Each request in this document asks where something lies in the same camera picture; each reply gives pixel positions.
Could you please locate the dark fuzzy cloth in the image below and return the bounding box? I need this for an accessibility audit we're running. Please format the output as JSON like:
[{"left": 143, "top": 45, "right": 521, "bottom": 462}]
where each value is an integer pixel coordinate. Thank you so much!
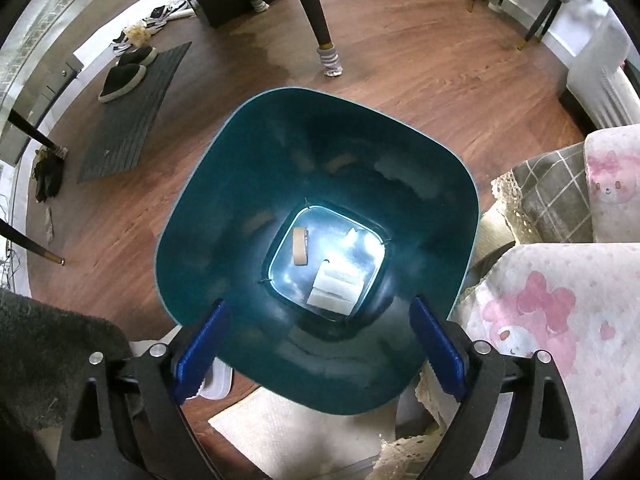
[{"left": 0, "top": 287, "right": 136, "bottom": 480}]

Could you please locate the dark ribbed floor mat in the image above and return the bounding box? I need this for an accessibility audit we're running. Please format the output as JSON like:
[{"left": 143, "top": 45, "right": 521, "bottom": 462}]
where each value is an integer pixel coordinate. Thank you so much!
[{"left": 76, "top": 41, "right": 193, "bottom": 184}]

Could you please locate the grey checked cloth lace trim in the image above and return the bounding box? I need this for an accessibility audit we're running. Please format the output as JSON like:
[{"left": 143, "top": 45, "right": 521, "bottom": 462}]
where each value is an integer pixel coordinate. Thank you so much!
[{"left": 492, "top": 142, "right": 596, "bottom": 246}]

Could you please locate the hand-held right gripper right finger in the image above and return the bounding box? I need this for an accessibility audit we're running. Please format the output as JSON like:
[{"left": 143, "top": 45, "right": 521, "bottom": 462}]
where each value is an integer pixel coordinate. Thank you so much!
[{"left": 409, "top": 296, "right": 586, "bottom": 480}]

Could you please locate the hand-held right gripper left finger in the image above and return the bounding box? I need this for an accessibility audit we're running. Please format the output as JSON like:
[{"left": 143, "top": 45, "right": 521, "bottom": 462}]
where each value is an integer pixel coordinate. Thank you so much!
[{"left": 56, "top": 299, "right": 261, "bottom": 480}]

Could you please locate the dark storage ottoman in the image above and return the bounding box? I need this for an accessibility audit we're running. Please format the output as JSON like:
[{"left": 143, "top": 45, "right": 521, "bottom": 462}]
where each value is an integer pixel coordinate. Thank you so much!
[{"left": 192, "top": 0, "right": 291, "bottom": 29}]

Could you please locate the white ribbed plastic item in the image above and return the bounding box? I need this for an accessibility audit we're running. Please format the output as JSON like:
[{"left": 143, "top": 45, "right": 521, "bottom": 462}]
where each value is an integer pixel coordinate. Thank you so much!
[{"left": 200, "top": 360, "right": 234, "bottom": 401}]

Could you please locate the pink printed tablecloth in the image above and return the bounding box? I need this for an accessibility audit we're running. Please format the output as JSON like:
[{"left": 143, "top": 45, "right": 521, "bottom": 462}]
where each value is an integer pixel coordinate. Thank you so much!
[{"left": 450, "top": 124, "right": 640, "bottom": 480}]

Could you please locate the dark crumpled cloth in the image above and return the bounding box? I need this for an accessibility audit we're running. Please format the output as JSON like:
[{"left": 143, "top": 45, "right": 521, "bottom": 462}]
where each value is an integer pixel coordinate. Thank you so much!
[{"left": 31, "top": 149, "right": 65, "bottom": 205}]

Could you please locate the grey drawer unit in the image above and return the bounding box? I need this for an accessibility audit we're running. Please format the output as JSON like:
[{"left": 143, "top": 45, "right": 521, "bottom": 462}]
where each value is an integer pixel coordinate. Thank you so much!
[{"left": 42, "top": 55, "right": 86, "bottom": 111}]

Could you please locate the teal plastic waste bin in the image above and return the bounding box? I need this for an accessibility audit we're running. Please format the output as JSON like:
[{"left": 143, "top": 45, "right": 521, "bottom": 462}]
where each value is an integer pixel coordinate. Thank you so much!
[{"left": 154, "top": 87, "right": 482, "bottom": 417}]

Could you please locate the brown tape roll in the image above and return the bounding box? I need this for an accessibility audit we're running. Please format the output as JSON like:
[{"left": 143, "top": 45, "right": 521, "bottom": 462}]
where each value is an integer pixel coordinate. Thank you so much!
[{"left": 292, "top": 227, "right": 310, "bottom": 266}]

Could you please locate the black and white sneaker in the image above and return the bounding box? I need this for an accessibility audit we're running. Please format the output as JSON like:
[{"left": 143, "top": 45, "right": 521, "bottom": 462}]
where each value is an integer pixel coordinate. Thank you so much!
[
  {"left": 111, "top": 30, "right": 137, "bottom": 56},
  {"left": 145, "top": 1, "right": 190, "bottom": 28}
]

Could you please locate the cream lace cloth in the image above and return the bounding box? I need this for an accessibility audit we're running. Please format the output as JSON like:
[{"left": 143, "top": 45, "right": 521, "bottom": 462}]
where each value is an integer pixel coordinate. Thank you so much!
[{"left": 371, "top": 375, "right": 453, "bottom": 480}]

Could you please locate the cream floor rug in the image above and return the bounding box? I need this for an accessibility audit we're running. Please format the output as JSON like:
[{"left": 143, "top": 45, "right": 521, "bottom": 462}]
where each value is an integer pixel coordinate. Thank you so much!
[{"left": 207, "top": 385, "right": 397, "bottom": 480}]

